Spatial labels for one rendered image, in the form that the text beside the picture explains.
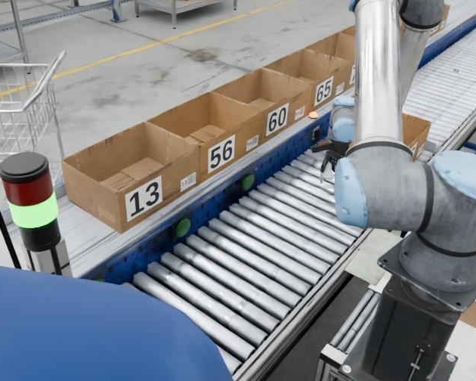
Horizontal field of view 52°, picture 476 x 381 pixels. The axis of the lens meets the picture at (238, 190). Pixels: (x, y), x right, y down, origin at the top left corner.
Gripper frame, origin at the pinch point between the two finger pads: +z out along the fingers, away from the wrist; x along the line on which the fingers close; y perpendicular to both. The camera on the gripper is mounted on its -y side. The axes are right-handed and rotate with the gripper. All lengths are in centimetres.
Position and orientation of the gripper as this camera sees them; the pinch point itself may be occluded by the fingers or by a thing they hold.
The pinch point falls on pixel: (326, 175)
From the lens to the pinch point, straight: 213.5
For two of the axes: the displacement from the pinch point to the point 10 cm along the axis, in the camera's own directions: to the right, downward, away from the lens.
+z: -0.4, 8.1, 5.8
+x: 6.2, -4.4, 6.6
